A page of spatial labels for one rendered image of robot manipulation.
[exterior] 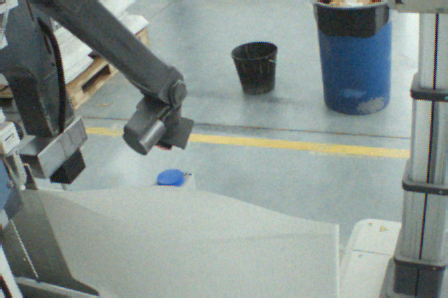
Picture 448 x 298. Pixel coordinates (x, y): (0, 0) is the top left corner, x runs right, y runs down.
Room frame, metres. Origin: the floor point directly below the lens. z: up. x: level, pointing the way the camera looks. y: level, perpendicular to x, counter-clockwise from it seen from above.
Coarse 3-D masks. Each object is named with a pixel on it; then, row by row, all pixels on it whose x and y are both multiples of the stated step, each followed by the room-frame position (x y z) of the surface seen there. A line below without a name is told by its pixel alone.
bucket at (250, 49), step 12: (240, 48) 3.25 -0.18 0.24; (252, 48) 3.27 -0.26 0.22; (264, 48) 3.24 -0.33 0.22; (276, 48) 3.12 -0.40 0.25; (240, 60) 3.02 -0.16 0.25; (252, 60) 2.99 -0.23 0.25; (264, 60) 3.00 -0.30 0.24; (240, 72) 3.06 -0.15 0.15; (252, 72) 3.01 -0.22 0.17; (264, 72) 3.01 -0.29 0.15; (252, 84) 3.03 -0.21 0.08; (264, 84) 3.02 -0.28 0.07
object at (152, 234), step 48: (48, 192) 0.71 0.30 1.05; (96, 192) 0.69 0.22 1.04; (144, 192) 0.68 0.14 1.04; (192, 192) 0.65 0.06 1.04; (96, 240) 0.65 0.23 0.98; (144, 240) 0.58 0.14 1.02; (192, 240) 0.56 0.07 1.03; (240, 240) 0.55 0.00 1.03; (288, 240) 0.54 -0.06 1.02; (336, 240) 0.52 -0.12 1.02; (96, 288) 0.69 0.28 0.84; (144, 288) 0.60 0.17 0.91; (192, 288) 0.56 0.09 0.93; (240, 288) 0.55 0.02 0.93; (288, 288) 0.54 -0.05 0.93; (336, 288) 0.52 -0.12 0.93
